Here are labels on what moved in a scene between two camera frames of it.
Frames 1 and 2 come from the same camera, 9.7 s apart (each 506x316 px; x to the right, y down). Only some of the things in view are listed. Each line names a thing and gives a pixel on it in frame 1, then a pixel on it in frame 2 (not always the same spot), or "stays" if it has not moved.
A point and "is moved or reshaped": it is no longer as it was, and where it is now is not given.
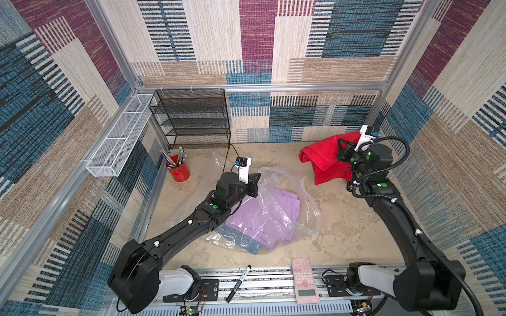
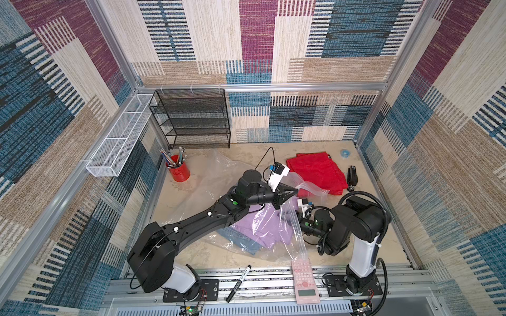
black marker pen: [238, 284] stays
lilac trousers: [270, 218] stays
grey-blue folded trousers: [239, 239] stays
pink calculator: [306, 287] stays
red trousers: [327, 166] to [318, 168]
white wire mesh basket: [111, 157] stays
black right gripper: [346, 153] to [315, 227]
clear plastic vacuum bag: [282, 208] is moved or reshaped
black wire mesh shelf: [193, 118] stays
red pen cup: [180, 174] stays
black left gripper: [252, 185] to [279, 195]
